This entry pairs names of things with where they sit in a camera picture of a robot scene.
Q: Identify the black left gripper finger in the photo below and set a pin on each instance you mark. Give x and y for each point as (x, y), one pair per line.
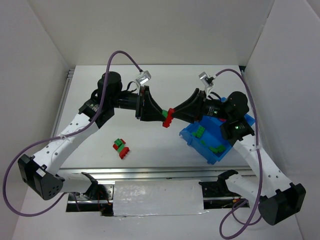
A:
(150, 106)
(150, 118)

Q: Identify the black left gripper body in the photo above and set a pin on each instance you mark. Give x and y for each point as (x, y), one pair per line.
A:
(140, 103)

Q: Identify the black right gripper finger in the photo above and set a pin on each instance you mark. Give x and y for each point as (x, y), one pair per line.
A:
(189, 115)
(193, 101)

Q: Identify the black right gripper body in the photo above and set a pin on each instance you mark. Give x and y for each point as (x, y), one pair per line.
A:
(201, 106)

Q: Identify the small green piece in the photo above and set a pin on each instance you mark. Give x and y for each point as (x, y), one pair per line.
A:
(165, 113)

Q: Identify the green lego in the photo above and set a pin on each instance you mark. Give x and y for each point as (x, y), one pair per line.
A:
(199, 132)

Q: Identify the green 2x3 lego brick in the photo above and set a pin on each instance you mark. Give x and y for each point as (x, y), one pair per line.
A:
(214, 150)

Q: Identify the green 2x4 lego brick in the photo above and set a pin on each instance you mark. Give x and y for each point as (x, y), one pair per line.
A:
(221, 148)

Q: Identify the green lego brick stack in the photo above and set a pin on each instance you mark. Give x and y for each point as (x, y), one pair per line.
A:
(119, 141)

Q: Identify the red long toothed lego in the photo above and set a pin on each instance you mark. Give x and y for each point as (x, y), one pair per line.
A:
(124, 152)

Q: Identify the thin green lego plate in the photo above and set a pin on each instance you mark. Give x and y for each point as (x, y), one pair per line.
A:
(120, 148)

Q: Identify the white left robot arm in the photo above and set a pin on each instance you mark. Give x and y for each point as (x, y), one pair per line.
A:
(41, 170)

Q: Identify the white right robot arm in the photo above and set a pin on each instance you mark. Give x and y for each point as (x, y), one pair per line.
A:
(278, 197)

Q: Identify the blue plastic divided bin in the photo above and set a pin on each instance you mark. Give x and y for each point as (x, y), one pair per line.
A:
(212, 137)

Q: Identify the white foil cover sheet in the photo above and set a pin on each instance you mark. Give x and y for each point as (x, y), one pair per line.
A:
(158, 198)

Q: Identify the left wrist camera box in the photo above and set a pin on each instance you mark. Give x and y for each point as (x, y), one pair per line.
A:
(143, 77)

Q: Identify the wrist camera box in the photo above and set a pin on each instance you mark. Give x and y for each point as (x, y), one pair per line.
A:
(207, 80)
(143, 77)

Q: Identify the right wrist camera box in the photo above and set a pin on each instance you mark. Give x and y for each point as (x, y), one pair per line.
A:
(207, 80)

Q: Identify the aluminium front rail frame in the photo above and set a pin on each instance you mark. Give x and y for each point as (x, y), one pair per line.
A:
(203, 173)

